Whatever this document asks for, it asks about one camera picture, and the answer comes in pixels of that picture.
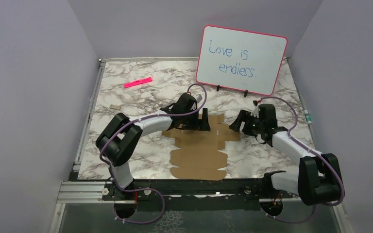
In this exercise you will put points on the green white small bottle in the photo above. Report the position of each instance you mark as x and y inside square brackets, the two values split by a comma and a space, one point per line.
[307, 117]

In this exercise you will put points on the small tan cardboard scrap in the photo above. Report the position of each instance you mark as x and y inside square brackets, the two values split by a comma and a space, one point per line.
[115, 107]

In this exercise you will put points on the pink framed whiteboard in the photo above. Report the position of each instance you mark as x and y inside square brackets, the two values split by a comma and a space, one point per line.
[240, 60]

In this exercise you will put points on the brown cardboard box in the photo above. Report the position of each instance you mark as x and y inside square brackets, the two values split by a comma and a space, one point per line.
[198, 155]

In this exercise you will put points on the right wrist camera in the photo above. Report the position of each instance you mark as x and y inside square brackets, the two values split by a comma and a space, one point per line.
[255, 111]

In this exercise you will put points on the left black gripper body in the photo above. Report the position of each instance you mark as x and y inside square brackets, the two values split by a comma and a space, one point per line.
[191, 121]

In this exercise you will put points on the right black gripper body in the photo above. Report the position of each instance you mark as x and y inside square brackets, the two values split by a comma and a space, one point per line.
[256, 125]

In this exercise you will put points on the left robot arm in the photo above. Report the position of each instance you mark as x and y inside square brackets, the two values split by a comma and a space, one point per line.
[118, 140]

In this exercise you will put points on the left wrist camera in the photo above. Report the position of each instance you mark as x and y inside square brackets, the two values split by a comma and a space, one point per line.
[198, 98]

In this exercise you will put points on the pink marker pen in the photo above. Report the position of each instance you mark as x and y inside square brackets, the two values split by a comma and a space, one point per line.
[138, 82]

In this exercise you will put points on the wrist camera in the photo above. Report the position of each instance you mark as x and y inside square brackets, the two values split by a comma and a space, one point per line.
[198, 98]
[255, 111]

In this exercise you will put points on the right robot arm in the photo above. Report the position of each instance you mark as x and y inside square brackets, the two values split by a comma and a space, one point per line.
[318, 179]

